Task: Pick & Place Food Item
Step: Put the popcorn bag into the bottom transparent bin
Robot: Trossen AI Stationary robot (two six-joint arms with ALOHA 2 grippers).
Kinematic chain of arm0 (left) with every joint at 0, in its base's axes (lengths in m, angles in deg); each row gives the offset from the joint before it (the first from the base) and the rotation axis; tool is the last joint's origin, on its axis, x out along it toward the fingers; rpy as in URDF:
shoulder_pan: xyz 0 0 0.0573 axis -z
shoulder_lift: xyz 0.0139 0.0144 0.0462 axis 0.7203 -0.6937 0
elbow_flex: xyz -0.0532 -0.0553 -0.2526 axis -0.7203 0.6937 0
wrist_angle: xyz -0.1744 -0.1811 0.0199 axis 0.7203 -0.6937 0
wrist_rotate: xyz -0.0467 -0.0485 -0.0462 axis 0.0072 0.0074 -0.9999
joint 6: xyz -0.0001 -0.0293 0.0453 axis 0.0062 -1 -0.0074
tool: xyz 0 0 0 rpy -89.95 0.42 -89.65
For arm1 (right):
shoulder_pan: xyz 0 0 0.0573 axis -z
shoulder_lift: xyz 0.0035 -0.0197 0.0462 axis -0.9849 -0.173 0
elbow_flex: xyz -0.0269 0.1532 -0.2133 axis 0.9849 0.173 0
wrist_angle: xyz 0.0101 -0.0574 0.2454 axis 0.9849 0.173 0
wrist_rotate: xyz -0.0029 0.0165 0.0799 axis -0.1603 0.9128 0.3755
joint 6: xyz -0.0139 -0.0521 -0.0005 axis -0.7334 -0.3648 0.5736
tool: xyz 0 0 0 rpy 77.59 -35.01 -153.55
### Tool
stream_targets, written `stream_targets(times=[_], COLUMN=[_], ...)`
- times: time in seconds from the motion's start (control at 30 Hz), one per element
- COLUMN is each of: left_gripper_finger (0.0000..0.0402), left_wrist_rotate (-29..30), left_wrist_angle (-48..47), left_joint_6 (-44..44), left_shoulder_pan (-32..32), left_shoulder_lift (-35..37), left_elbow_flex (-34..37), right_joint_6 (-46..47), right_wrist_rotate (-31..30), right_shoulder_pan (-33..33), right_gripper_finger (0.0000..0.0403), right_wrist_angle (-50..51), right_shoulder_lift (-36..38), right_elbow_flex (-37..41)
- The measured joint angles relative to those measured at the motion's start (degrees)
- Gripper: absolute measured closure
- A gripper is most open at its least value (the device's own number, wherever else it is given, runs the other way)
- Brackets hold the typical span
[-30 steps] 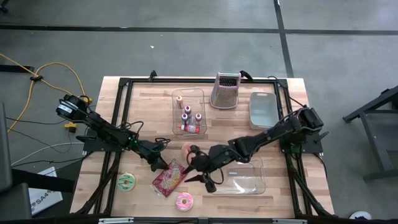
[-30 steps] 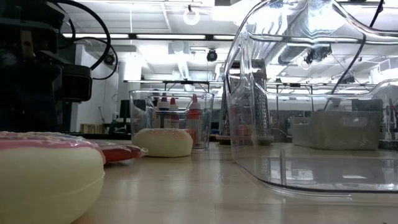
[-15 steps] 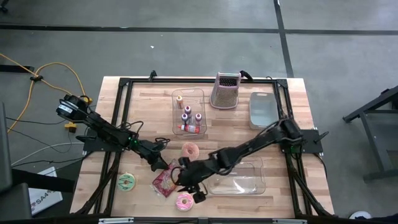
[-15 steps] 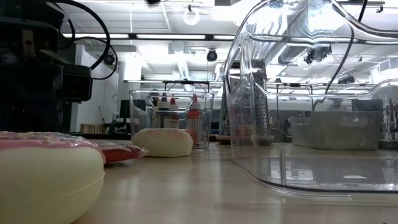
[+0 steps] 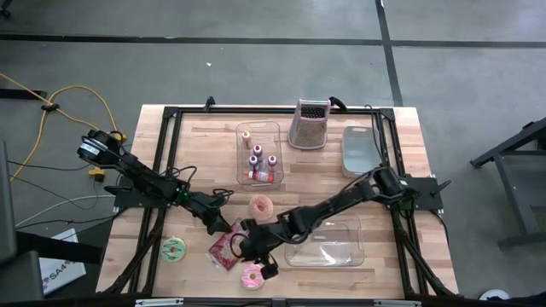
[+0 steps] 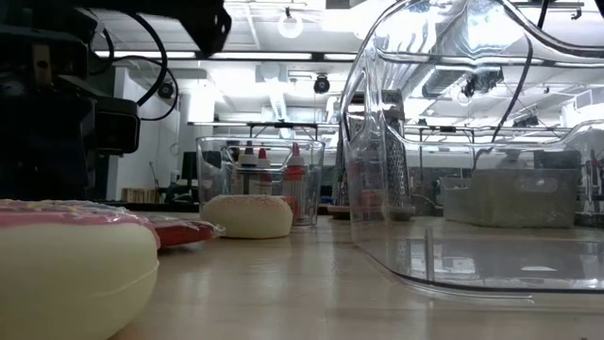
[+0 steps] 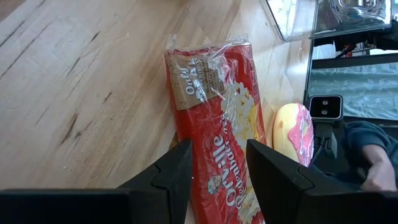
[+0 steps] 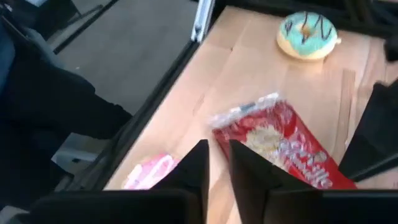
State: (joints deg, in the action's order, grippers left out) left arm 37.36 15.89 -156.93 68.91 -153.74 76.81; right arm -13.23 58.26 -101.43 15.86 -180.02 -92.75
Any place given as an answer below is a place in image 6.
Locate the pink iced toy donut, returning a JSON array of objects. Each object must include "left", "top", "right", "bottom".
[{"left": 0, "top": 198, "right": 160, "bottom": 340}]

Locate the red snack packet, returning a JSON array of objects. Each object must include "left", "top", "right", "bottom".
[{"left": 136, "top": 210, "right": 227, "bottom": 249}]

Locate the sugar sprinkled toy donut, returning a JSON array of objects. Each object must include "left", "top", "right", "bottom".
[{"left": 200, "top": 194, "right": 294, "bottom": 240}]

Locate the red food colouring bottle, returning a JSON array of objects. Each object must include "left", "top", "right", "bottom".
[{"left": 257, "top": 146, "right": 274, "bottom": 196}]

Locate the wooden crate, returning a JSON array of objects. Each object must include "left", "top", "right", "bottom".
[{"left": 121, "top": 187, "right": 161, "bottom": 204}]

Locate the black monitor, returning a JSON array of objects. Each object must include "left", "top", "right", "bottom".
[{"left": 181, "top": 150, "right": 199, "bottom": 181}]

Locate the clear plastic bin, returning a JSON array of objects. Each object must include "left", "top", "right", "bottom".
[
  {"left": 195, "top": 135, "right": 327, "bottom": 228},
  {"left": 339, "top": 0, "right": 604, "bottom": 303}
]

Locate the round ceiling light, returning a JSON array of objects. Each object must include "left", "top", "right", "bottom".
[{"left": 277, "top": 13, "right": 305, "bottom": 40}]

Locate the metal box grater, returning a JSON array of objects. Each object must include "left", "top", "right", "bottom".
[{"left": 332, "top": 89, "right": 416, "bottom": 223}]

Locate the grey plastic bin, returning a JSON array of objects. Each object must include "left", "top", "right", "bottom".
[{"left": 441, "top": 167, "right": 582, "bottom": 230}]

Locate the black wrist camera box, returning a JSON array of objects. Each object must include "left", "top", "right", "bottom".
[{"left": 92, "top": 96, "right": 142, "bottom": 156}]

